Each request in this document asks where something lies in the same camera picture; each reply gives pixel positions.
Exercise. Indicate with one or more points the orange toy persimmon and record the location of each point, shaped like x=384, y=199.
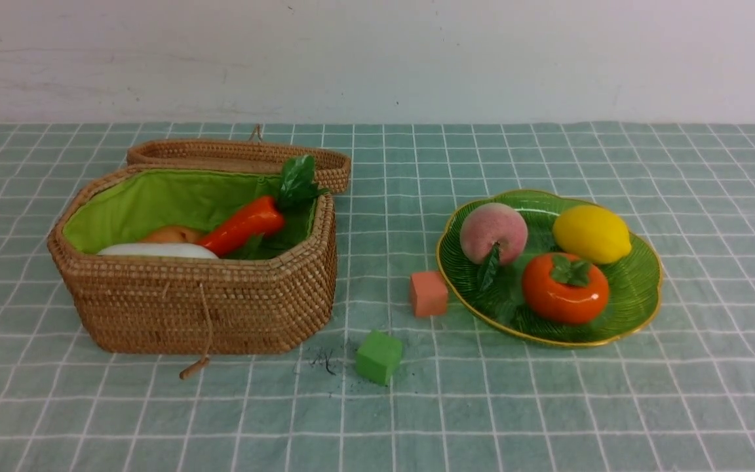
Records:
x=563, y=288

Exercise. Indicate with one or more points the orange toy carrot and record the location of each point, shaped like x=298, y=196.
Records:
x=266, y=215

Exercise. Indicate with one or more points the woven wicker basket lid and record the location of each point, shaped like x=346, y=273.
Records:
x=256, y=156

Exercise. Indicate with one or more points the yellow toy lemon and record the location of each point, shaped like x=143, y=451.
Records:
x=592, y=233

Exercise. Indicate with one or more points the orange foam cube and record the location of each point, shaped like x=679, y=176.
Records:
x=428, y=294

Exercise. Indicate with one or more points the white toy radish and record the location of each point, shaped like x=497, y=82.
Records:
x=164, y=250

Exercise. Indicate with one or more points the green foam cube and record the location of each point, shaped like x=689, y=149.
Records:
x=378, y=356

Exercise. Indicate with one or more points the woven wicker basket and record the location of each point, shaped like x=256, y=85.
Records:
x=266, y=298

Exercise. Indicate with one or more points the green checked tablecloth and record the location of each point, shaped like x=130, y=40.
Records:
x=677, y=396

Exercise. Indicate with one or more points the pink toy peach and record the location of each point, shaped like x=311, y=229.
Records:
x=492, y=236

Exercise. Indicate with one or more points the tan toy potato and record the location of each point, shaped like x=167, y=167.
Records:
x=173, y=235

